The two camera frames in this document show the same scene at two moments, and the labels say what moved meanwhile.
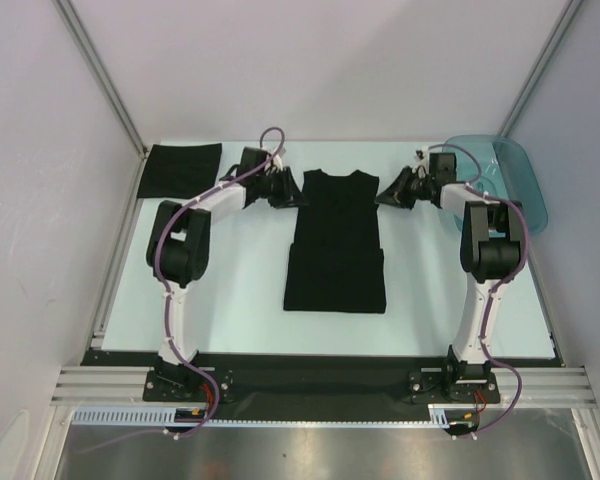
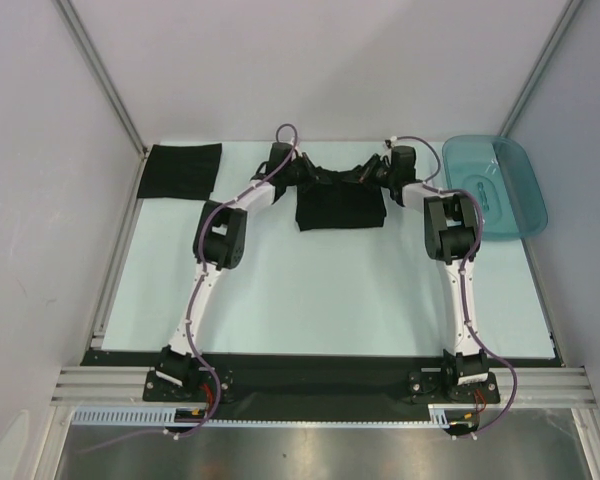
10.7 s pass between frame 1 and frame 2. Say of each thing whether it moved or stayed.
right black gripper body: moved
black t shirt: moved
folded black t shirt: stayed
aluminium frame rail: stayed
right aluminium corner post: stayed
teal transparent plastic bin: stayed
